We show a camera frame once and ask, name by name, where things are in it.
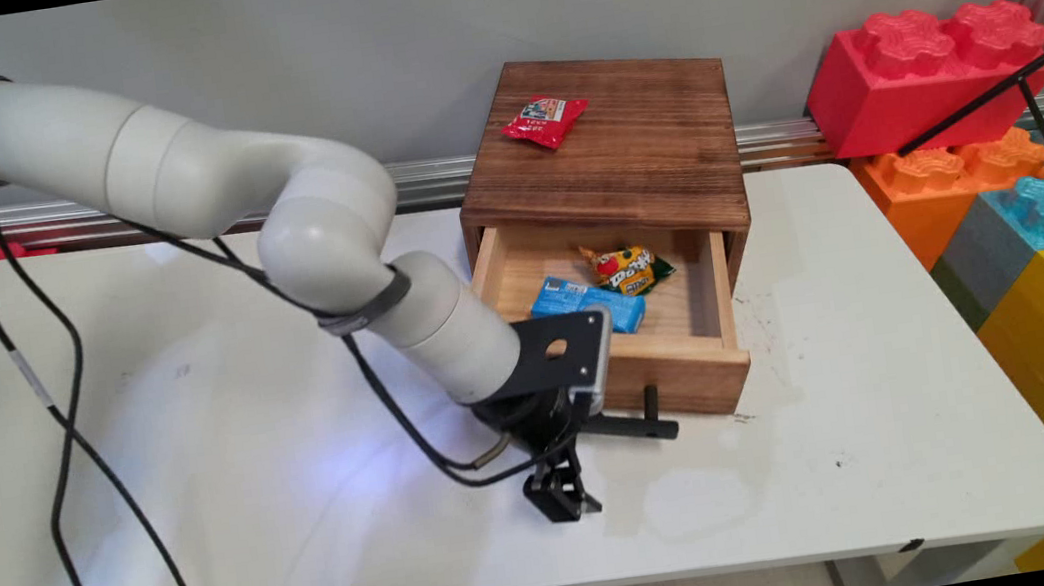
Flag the plain grey velcro strap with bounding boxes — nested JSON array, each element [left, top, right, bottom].
[[311, 261, 418, 340]]

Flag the blue snack packet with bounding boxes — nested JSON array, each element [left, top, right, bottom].
[[525, 263, 652, 348]]

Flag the brown wooden drawer cabinet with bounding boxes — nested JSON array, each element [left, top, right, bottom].
[[440, 33, 763, 328]]

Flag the grey wrist camera black bracket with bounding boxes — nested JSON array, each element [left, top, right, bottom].
[[476, 304, 626, 430]]

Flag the aluminium wall rail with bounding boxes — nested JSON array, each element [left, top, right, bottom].
[[0, 68, 1044, 272]]

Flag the wooden drawer with black handle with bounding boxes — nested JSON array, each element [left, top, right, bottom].
[[463, 194, 763, 465]]

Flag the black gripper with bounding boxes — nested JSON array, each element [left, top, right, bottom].
[[471, 382, 615, 534]]

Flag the orange yellow snack packet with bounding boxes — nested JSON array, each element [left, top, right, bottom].
[[577, 234, 681, 304]]

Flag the red flat object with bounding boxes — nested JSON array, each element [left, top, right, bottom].
[[0, 233, 60, 264]]

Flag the big grey toy brick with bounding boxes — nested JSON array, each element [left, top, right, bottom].
[[921, 187, 1044, 338]]

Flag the black tripod legs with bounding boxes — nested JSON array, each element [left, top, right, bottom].
[[883, 23, 1044, 209]]

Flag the red snack packet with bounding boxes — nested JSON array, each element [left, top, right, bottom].
[[497, 88, 596, 157]]

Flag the thin black camera cable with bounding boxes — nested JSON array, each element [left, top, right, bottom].
[[0, 113, 614, 586]]

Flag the big orange toy brick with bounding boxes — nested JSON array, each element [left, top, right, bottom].
[[846, 123, 1044, 281]]

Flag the big red toy brick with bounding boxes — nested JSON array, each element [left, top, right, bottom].
[[794, 0, 1044, 168]]

